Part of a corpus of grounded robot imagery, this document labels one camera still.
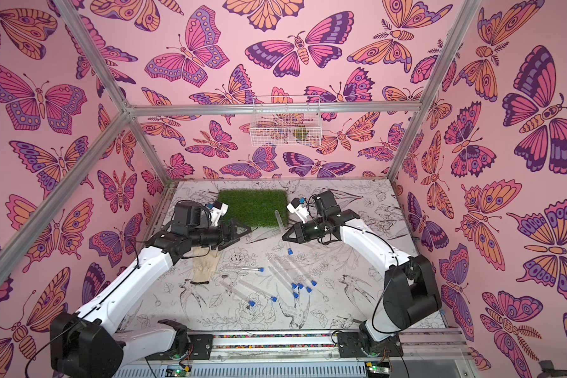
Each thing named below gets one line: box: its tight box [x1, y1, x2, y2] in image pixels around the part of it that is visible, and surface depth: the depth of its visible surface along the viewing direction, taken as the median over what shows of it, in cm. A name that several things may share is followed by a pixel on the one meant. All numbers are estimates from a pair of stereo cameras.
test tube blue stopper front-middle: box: [237, 279, 278, 303], surface depth 87 cm
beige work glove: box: [190, 246, 219, 285], surface depth 92 cm
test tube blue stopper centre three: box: [285, 254, 318, 287], surface depth 92 cm
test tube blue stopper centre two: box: [275, 254, 304, 290], surface depth 92 cm
